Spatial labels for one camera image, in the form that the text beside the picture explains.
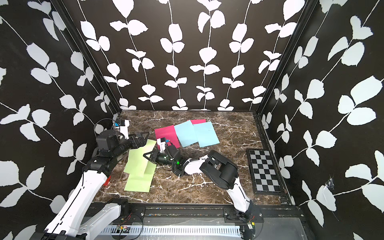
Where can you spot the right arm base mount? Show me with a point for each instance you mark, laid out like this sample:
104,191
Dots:
252,215

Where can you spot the left light blue paper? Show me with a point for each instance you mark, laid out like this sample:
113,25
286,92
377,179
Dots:
186,134

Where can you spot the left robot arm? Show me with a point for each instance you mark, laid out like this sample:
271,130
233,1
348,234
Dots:
68,223

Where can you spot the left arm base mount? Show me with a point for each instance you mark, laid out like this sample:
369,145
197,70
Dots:
129,215

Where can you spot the large magenta paper sheet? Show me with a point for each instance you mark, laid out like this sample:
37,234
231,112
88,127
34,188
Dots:
169,133

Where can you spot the green paper sheet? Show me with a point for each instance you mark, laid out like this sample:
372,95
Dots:
137,165
142,184

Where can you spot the small magenta paper sheet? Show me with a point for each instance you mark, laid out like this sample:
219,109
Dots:
195,122

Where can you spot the checkerboard calibration plate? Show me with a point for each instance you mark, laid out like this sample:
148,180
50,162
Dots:
263,172

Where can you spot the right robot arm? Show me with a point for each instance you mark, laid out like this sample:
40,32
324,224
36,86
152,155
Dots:
219,169

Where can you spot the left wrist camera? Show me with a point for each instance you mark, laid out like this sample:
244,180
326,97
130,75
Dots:
123,127

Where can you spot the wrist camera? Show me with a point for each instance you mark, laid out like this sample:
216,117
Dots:
163,143
123,127

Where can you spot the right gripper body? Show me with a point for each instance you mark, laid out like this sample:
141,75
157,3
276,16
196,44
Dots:
164,159

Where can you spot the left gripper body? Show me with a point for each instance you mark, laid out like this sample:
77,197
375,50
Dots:
125,146

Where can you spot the light blue paper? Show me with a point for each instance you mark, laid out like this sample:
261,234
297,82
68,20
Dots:
186,134
206,134

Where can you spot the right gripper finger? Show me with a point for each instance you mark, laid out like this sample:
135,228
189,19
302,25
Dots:
152,154
151,158

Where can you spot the right light blue paper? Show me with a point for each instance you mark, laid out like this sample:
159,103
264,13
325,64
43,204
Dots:
206,134

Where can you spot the white perforated rail strip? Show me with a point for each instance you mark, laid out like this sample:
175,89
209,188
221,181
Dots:
226,231

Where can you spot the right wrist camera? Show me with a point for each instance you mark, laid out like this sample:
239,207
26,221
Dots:
163,143

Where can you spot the small circuit board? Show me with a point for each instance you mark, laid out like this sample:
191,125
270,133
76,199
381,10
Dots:
121,229

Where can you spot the red small box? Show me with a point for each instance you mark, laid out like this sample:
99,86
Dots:
106,183

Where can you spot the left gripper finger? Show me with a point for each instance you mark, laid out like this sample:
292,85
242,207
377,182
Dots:
141,142
143,135

